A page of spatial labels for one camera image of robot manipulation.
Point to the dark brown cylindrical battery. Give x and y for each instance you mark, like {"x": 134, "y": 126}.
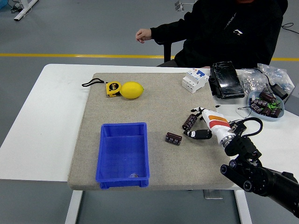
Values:
{"x": 173, "y": 138}
{"x": 256, "y": 108}
{"x": 267, "y": 96}
{"x": 266, "y": 110}
{"x": 189, "y": 121}
{"x": 258, "y": 102}
{"x": 276, "y": 112}

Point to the green plastic connectors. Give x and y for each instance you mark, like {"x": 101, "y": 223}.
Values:
{"x": 272, "y": 105}

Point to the light blue bowl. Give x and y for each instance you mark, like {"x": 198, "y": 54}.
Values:
{"x": 271, "y": 119}

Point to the white table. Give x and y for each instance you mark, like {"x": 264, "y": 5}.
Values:
{"x": 46, "y": 116}

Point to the person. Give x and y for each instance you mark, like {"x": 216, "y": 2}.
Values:
{"x": 210, "y": 30}

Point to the black plastic-wrapped case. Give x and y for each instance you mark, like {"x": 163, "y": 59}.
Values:
{"x": 226, "y": 81}

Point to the blue plastic box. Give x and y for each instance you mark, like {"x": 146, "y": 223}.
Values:
{"x": 137, "y": 161}

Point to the white floor stand base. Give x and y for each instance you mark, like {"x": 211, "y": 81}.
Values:
{"x": 178, "y": 5}

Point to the light blue object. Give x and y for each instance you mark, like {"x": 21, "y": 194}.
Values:
{"x": 2, "y": 3}

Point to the white desk frame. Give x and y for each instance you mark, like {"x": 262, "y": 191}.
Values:
{"x": 23, "y": 12}

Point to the clear bag of blue parts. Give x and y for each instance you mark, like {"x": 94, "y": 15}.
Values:
{"x": 278, "y": 74}

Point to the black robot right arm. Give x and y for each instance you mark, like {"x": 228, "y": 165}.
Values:
{"x": 261, "y": 177}

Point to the yellow lemon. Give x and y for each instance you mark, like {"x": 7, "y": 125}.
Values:
{"x": 131, "y": 90}

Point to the grey-brown mat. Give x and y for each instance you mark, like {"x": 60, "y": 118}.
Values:
{"x": 105, "y": 109}

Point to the person's right forearm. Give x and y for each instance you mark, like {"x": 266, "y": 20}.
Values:
{"x": 168, "y": 32}

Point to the clear bag of metal nuts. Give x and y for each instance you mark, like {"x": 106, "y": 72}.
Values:
{"x": 251, "y": 81}

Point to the person's right hand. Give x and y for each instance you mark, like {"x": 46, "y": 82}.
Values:
{"x": 143, "y": 35}

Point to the small metal scrap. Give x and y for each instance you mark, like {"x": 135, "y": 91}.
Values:
{"x": 133, "y": 175}

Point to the yellow tape measure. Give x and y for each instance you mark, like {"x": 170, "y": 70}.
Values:
{"x": 113, "y": 88}

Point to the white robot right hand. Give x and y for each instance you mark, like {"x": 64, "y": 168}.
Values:
{"x": 217, "y": 126}

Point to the white circuit breaker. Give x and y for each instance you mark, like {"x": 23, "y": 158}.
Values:
{"x": 194, "y": 81}

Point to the black chair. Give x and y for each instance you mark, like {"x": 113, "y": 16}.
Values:
{"x": 167, "y": 52}

